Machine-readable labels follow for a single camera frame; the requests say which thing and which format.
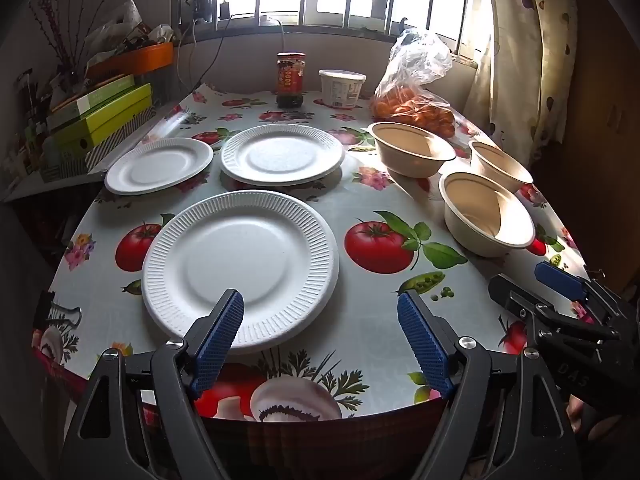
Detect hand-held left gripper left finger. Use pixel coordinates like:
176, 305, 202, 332
60, 288, 246, 480

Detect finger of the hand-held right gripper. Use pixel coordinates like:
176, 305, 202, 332
488, 274, 620, 342
534, 261, 629, 322

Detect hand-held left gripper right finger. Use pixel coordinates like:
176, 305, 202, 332
396, 290, 583, 480

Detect ribbed white foam plate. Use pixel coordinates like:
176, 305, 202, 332
141, 190, 341, 352
220, 123, 346, 187

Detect beige paper bowl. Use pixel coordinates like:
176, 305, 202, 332
438, 171, 537, 259
469, 140, 535, 193
368, 121, 457, 179

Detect smooth white foam plate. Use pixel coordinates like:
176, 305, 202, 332
104, 137, 215, 196

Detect black binder clip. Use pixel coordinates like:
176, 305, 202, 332
32, 290, 83, 333

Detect striped cardboard box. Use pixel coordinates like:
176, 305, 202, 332
40, 107, 158, 182

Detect floral curtain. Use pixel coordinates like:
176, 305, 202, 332
462, 0, 583, 161

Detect grey side shelf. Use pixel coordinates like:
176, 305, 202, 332
0, 105, 171, 203

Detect clear bag of oranges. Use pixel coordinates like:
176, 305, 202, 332
370, 27, 457, 138

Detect lime green box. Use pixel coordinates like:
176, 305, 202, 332
50, 83, 153, 151

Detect red label sauce jar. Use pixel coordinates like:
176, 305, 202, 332
276, 51, 307, 108

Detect white plastic tub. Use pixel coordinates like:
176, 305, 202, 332
318, 69, 367, 109

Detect flat green white box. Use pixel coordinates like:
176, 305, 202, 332
47, 74, 137, 118

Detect orange tray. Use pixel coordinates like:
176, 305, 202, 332
87, 41, 175, 78

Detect dried branches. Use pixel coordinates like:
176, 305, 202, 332
30, 0, 88, 73

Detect dark cable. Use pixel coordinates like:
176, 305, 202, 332
186, 15, 236, 98

